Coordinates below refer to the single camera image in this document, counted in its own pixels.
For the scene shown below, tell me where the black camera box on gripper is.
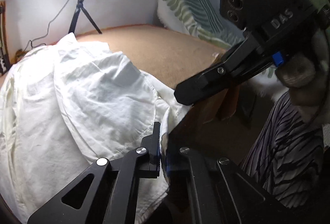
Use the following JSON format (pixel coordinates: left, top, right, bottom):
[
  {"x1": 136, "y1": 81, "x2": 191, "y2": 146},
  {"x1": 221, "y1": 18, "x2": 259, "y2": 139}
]
[{"x1": 220, "y1": 0, "x2": 317, "y2": 32}]

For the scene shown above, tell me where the green striped pillow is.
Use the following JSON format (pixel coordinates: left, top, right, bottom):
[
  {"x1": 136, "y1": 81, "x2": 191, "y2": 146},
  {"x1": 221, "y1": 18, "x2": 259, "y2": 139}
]
[{"x1": 157, "y1": 0, "x2": 244, "y2": 50}]

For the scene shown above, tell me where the beige bed blanket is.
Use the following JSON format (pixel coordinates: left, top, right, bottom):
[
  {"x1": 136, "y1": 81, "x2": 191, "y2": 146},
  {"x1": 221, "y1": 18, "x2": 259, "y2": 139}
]
[{"x1": 76, "y1": 24, "x2": 225, "y2": 89}]

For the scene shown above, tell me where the grey gloved right hand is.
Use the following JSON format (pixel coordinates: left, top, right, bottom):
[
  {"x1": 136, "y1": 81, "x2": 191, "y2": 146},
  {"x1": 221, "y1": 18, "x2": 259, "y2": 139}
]
[{"x1": 275, "y1": 30, "x2": 329, "y2": 125}]

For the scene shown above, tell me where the black ring light tripod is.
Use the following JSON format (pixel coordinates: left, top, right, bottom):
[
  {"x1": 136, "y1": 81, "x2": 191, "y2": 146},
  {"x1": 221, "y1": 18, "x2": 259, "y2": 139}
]
[{"x1": 68, "y1": 0, "x2": 103, "y2": 34}]

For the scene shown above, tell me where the zebra striped clothing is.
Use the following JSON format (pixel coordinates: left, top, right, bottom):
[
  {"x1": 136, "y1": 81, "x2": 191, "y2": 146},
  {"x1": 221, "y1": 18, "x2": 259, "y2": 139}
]
[{"x1": 240, "y1": 93, "x2": 324, "y2": 208}]

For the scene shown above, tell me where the white shirt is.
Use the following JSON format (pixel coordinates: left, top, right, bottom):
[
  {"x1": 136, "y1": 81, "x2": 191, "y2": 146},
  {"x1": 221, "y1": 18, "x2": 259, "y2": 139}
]
[{"x1": 1, "y1": 34, "x2": 189, "y2": 223}]

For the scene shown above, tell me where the black ring light cable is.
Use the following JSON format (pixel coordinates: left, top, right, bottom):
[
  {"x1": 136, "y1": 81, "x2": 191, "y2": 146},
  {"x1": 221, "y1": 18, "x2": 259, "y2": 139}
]
[{"x1": 20, "y1": 0, "x2": 73, "y2": 52}]

